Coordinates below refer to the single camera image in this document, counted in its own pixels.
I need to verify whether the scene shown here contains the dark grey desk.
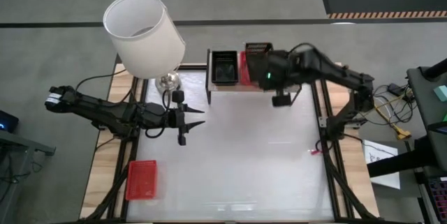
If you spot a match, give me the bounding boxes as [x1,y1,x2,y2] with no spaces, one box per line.
[406,64,447,173]

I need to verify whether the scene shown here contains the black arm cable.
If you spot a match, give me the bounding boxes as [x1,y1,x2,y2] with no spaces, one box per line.
[74,68,129,93]

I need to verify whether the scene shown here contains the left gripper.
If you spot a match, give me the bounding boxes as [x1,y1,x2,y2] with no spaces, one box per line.
[166,89,206,147]

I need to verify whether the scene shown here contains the backlit keyboard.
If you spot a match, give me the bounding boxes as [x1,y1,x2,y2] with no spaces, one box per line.
[427,176,447,223]

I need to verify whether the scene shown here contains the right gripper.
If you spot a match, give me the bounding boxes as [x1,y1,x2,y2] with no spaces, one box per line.
[258,50,302,108]

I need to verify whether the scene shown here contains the white paper sheet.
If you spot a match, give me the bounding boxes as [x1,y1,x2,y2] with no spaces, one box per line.
[362,139,402,191]

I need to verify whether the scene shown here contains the black aluminium rig frame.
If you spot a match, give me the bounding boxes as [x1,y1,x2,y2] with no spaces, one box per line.
[79,62,382,224]

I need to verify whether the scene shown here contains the pink plastic basket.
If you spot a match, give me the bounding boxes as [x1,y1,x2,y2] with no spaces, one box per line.
[125,159,159,202]
[239,50,253,87]

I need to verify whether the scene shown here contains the black power adapter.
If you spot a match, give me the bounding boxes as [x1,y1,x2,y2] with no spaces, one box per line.
[388,83,406,97]

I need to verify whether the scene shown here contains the black mat hazard-striped edges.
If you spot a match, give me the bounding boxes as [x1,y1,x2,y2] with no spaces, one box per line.
[318,0,447,20]

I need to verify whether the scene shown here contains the white shade table lamp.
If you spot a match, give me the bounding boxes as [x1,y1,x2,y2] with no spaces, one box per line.
[102,0,187,94]

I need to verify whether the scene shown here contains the black device blue light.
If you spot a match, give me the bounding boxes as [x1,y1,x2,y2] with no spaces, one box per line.
[0,109,20,135]

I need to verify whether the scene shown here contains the grey side desk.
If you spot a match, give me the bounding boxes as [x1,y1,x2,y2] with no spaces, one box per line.
[0,128,57,224]

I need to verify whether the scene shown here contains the yellow cable with connector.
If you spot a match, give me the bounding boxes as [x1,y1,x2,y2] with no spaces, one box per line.
[374,103,413,141]

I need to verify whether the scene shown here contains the teal block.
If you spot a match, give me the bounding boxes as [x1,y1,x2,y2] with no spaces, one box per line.
[433,84,447,103]

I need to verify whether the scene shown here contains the black plastic basket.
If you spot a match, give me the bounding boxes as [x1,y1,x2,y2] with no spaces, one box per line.
[210,50,240,87]
[244,42,274,86]

